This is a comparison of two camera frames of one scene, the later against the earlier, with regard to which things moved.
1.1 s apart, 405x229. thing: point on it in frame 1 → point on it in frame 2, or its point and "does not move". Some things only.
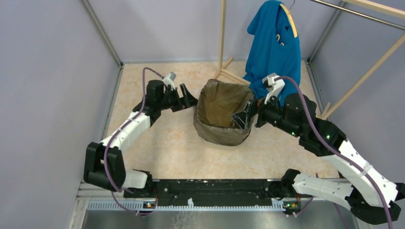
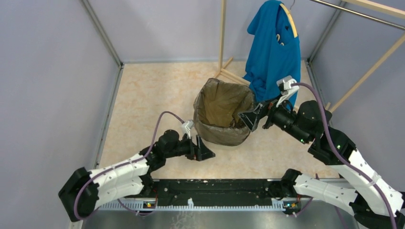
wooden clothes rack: [397, 11] does not move
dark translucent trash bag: [212, 121] does not move
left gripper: [190, 100] → [202, 151]
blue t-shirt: [273, 50] does not move
